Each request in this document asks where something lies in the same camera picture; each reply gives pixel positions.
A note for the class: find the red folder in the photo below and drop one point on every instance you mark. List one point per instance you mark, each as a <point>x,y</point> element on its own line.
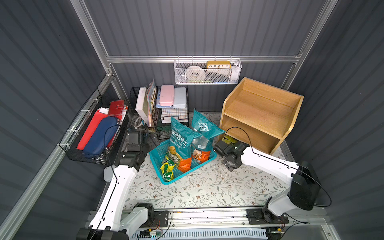
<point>96,119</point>

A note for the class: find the floral table mat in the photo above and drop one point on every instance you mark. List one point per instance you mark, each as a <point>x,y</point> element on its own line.
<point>209,186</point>

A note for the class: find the blue pencil case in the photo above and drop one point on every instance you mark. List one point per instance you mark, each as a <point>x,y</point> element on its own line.
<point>104,133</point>

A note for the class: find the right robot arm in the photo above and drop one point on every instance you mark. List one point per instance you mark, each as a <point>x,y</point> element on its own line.
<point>303,185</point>

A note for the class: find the light blue pencil box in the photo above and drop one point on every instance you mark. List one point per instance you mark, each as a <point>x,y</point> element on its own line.
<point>180,98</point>

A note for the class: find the aluminium frame rails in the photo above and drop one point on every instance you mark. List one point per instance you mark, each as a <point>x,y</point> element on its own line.
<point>59,57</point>

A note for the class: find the white book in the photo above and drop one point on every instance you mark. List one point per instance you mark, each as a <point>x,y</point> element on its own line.
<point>142,105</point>

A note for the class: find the green yellow packet lower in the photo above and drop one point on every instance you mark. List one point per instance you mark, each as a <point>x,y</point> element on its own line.
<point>229,140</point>

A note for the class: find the black wire desk organizer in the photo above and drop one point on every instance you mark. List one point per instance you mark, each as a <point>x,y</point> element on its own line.
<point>162,119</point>

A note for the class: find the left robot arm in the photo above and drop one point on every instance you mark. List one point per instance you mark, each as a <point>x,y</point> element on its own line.
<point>107,223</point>

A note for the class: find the dark red wallet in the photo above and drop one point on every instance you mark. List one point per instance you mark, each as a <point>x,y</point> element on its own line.
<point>116,108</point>

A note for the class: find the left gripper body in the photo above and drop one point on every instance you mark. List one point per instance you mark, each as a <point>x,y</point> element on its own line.
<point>147,138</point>

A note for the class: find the white tape roll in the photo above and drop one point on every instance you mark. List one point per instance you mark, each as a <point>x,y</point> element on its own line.
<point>195,74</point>

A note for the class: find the wooden two-tier shelf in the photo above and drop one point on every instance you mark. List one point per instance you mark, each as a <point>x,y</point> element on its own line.
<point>260,114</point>

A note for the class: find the yellow clock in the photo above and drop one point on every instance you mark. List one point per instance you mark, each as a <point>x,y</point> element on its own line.
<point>219,64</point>

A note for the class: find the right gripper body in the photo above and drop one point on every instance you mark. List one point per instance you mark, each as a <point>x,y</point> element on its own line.
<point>221,148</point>

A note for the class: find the pink pencil box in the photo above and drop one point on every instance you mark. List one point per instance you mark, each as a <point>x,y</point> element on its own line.
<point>167,95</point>

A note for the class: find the teal fertilizer bag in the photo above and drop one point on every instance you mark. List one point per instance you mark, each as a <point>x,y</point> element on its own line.
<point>203,145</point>
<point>180,144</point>

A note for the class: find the black wire wall basket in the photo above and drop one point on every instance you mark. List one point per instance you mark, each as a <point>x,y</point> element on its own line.
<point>69,142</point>

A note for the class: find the white mesh wall basket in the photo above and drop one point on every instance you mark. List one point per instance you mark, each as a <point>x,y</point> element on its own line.
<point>213,76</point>

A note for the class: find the small green yellow packet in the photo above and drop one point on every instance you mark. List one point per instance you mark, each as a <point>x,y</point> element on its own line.
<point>167,169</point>

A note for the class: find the teal plastic basket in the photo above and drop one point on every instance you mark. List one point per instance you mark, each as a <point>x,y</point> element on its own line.
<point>158,157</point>

